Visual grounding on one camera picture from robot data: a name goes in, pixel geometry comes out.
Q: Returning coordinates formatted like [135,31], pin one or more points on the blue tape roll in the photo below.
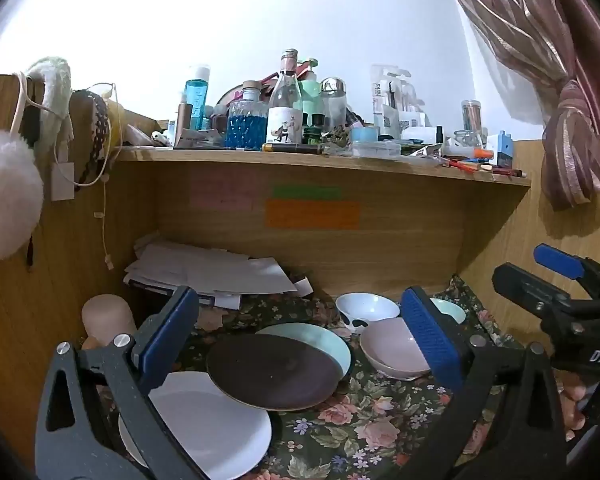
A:
[364,134]

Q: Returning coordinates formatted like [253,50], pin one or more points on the orange sticky note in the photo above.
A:
[312,214]

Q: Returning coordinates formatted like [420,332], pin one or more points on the blue toner bottle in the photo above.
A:
[196,100]

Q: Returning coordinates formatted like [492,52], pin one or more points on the glass jar with brown tube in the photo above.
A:
[470,125]

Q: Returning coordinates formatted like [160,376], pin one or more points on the dark patterned headband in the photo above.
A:
[96,130]

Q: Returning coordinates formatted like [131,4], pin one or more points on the small light green bowl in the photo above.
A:
[450,310]

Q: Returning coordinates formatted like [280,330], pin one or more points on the green sticky note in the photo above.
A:
[307,192]

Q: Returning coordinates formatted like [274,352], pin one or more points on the pink bowl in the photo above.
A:
[390,347]

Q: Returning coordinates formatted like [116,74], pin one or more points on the white plate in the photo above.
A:
[215,425]

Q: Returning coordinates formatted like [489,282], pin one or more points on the person's right hand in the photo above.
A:
[575,405]

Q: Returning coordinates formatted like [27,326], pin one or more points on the pink sticky note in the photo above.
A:
[222,187]

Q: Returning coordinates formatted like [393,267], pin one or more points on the clear bottle silver cap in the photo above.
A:
[333,105]

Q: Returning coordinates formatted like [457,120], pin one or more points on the glass bottle of blue beads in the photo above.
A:
[246,127]

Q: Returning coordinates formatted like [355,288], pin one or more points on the dark brown plate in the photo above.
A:
[275,370]

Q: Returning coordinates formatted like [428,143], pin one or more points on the white bowl with black spots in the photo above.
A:
[365,306]

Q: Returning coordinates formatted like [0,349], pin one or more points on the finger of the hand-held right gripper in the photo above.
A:
[525,285]
[557,260]

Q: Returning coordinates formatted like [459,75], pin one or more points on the clear glass bottle pink cap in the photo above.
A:
[285,110]

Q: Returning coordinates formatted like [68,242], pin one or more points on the clear acrylic organizer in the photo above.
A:
[397,105]

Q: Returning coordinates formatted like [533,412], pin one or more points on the white fluffy earmuffs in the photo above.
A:
[7,195]

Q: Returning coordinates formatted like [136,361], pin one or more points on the dark floral tablecloth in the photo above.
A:
[360,425]

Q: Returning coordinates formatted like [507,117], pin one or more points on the clear plastic box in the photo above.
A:
[375,149]

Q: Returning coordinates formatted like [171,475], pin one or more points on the blue and white sharpener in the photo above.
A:
[505,150]

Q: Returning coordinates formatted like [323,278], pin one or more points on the pile of white papers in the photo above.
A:
[220,270]

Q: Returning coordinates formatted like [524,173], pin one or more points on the orange marker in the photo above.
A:
[472,152]

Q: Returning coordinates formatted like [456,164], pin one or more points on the black and gold tube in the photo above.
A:
[292,148]

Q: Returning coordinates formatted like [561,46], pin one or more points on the brown cosmetic tube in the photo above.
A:
[183,122]

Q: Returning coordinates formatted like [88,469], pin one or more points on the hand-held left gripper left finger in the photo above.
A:
[167,340]

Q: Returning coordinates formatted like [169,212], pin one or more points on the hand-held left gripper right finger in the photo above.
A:
[430,335]

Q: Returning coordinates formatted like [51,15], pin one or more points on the white wall adapter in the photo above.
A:
[62,180]

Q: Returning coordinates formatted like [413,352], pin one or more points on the dark green ink bottle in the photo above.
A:
[312,132]

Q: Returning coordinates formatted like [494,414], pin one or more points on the pink striped curtain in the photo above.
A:
[555,35]

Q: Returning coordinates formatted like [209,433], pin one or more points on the green pump bottle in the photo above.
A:
[311,90]

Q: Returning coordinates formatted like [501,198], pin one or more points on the light green plate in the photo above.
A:
[325,342]

